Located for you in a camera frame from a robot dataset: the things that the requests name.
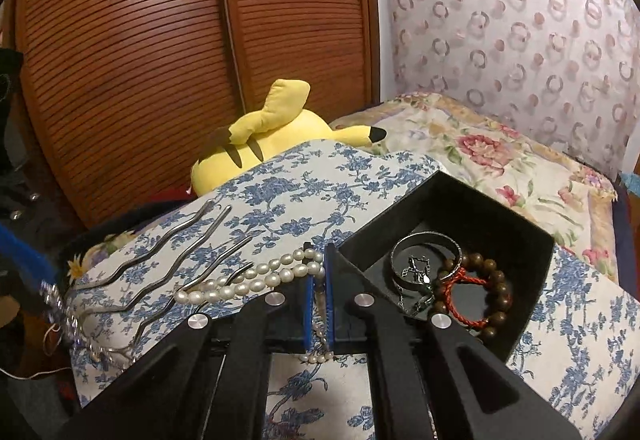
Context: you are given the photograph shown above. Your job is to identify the black square box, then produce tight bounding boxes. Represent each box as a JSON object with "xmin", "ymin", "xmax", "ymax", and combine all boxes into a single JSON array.
[{"xmin": 340, "ymin": 170, "xmax": 556, "ymax": 363}]

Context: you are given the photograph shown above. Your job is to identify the silver rhinestone hair comb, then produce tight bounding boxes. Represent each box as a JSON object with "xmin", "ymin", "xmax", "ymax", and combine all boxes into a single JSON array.
[{"xmin": 39, "ymin": 203, "xmax": 257, "ymax": 367}]

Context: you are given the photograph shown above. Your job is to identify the brown slatted wooden wardrobe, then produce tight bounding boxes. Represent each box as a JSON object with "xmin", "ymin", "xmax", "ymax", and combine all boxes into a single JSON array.
[{"xmin": 12, "ymin": 0, "xmax": 381, "ymax": 231}]

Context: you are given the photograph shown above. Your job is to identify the floral bed blanket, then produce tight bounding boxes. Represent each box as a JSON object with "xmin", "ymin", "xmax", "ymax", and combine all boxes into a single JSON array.
[{"xmin": 330, "ymin": 93, "xmax": 621, "ymax": 283}]

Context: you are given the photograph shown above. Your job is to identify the dark blue blanket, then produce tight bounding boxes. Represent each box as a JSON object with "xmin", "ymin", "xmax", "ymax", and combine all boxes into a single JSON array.
[{"xmin": 612, "ymin": 180, "xmax": 640, "ymax": 301}]

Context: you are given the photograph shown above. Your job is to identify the yellow plush toy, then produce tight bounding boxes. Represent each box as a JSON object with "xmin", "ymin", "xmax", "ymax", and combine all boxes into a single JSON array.
[{"xmin": 190, "ymin": 79, "xmax": 388, "ymax": 198}]

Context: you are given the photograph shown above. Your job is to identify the ring patterned sheer curtain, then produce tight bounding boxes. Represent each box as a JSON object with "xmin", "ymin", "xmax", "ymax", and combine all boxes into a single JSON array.
[{"xmin": 382, "ymin": 0, "xmax": 640, "ymax": 181}]

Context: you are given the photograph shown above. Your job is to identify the brown wooden bead bracelet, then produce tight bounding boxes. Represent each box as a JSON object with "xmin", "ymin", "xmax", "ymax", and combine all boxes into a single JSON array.
[{"xmin": 431, "ymin": 255, "xmax": 514, "ymax": 342}]

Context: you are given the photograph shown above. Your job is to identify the white pearl necklace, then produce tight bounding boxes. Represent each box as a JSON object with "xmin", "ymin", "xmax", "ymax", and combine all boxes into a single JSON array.
[{"xmin": 174, "ymin": 244, "xmax": 334, "ymax": 364}]

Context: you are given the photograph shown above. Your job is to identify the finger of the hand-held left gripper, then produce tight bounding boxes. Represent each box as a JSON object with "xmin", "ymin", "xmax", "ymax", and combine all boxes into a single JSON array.
[
  {"xmin": 0, "ymin": 220, "xmax": 58, "ymax": 286},
  {"xmin": 0, "ymin": 187, "xmax": 73, "ymax": 243}
]

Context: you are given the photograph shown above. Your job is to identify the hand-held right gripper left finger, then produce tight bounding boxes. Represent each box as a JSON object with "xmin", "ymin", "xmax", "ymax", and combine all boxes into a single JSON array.
[{"xmin": 57, "ymin": 273, "xmax": 327, "ymax": 440}]

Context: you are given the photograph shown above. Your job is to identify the silver pendant chain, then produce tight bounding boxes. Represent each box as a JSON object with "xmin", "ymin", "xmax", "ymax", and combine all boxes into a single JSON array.
[{"xmin": 399, "ymin": 256, "xmax": 437, "ymax": 317}]

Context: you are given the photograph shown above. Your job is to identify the silver metal bangle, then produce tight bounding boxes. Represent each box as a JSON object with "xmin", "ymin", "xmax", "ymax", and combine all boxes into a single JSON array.
[{"xmin": 390, "ymin": 231, "xmax": 461, "ymax": 294}]

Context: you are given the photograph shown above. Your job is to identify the red cord bracelet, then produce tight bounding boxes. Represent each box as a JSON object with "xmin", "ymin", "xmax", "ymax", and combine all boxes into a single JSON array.
[{"xmin": 440, "ymin": 267, "xmax": 490, "ymax": 330}]

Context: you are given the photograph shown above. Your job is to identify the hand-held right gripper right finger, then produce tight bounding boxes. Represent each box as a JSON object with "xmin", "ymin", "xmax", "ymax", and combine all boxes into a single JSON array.
[{"xmin": 325, "ymin": 243, "xmax": 583, "ymax": 440}]

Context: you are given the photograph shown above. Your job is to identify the blue floral tablecloth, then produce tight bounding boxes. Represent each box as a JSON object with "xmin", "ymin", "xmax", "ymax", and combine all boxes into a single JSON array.
[{"xmin": 67, "ymin": 140, "xmax": 640, "ymax": 440}]

